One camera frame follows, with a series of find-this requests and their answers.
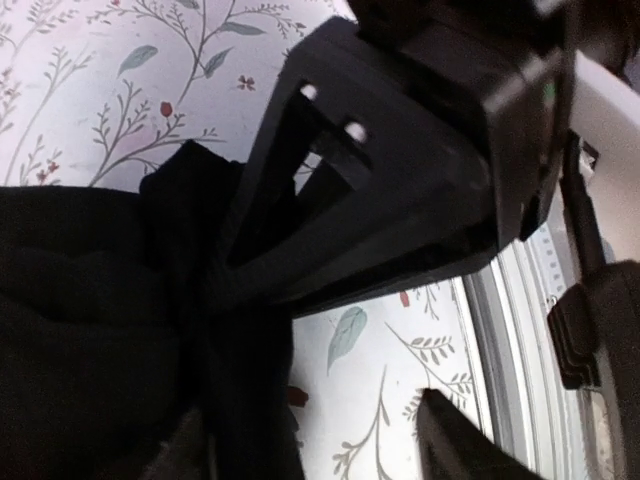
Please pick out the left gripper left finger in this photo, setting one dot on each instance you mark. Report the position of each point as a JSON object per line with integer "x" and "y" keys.
{"x": 187, "y": 454}

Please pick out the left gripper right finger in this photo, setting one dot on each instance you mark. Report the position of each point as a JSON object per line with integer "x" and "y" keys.
{"x": 451, "y": 447}

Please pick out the front aluminium rail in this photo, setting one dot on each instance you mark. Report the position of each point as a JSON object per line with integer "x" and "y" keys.
{"x": 523, "y": 406}

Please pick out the black white-banded underwear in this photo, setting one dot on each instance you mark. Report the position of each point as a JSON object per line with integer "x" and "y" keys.
{"x": 106, "y": 340}

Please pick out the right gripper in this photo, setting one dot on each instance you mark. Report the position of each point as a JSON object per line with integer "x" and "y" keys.
{"x": 354, "y": 190}

